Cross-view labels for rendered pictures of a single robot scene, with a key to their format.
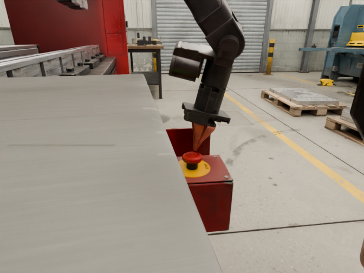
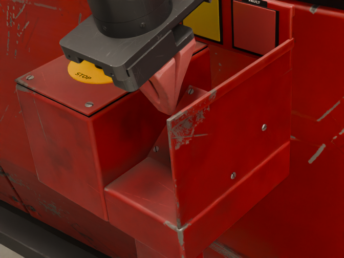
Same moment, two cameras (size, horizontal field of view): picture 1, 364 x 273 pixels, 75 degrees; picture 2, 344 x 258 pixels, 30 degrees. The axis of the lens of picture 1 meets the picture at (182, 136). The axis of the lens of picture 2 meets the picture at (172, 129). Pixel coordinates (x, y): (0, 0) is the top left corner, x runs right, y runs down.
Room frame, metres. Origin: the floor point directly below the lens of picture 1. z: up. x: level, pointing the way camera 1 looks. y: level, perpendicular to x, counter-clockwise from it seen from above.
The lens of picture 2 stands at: (0.87, -0.31, 1.06)
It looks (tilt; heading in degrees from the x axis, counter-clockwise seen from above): 33 degrees down; 142
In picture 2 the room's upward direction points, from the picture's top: 5 degrees counter-clockwise
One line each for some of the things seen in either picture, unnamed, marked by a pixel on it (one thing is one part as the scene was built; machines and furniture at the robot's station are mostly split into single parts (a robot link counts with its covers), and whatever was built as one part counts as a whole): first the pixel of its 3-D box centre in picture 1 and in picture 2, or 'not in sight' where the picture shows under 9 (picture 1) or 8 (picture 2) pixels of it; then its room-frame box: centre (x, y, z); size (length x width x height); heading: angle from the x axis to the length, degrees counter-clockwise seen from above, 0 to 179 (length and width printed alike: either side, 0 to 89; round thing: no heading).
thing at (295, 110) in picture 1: (299, 101); not in sight; (3.81, -1.91, 0.07); 1.20 x 0.80 x 0.14; 5
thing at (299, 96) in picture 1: (300, 95); not in sight; (3.81, -1.91, 0.17); 0.99 x 0.63 x 0.05; 5
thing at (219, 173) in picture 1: (184, 169); (153, 102); (0.46, 0.00, 0.75); 0.20 x 0.16 x 0.18; 6
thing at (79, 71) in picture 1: (77, 72); not in sight; (0.98, 0.42, 0.89); 0.30 x 0.05 x 0.03; 12
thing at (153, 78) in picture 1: (142, 52); not in sight; (5.09, 0.79, 0.75); 1.80 x 0.75 x 1.50; 7
